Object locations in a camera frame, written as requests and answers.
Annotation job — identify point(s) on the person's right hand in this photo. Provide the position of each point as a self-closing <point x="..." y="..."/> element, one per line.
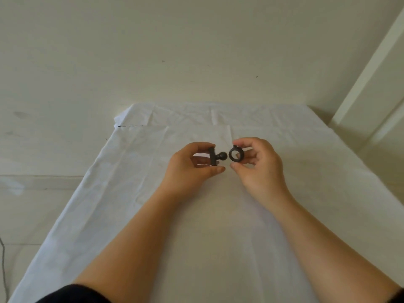
<point x="263" y="179"/>

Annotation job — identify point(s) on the person's left middle finger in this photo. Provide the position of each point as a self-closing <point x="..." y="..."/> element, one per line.
<point x="202" y="160"/>

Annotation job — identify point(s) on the white cloth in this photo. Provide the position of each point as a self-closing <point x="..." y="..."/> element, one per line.
<point x="221" y="233"/>

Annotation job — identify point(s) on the black sleeve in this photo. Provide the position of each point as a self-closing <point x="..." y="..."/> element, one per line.
<point x="74" y="295"/>
<point x="398" y="297"/>

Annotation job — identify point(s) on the white door frame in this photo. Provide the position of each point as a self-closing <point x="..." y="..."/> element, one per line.
<point x="372" y="91"/>

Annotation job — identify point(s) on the person's right forearm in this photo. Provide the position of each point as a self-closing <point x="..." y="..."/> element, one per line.
<point x="325" y="252"/>

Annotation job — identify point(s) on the person's left thumb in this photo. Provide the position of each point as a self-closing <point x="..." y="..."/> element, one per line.
<point x="212" y="172"/>

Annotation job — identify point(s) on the black right sleeve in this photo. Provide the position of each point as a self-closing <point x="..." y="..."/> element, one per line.
<point x="398" y="297"/>

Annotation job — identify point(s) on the person's left hand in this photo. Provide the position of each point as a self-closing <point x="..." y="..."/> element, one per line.
<point x="183" y="176"/>

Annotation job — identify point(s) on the black left sleeve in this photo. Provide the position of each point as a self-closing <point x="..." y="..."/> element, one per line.
<point x="74" y="295"/>

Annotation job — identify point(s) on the person's left forearm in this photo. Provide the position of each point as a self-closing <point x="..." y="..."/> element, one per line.
<point x="132" y="249"/>

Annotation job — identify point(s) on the black ball mount piece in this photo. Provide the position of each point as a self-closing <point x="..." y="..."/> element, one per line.
<point x="217" y="156"/>

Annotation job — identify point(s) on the person's right thumb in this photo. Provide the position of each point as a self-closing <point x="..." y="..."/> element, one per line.
<point x="240" y="169"/>

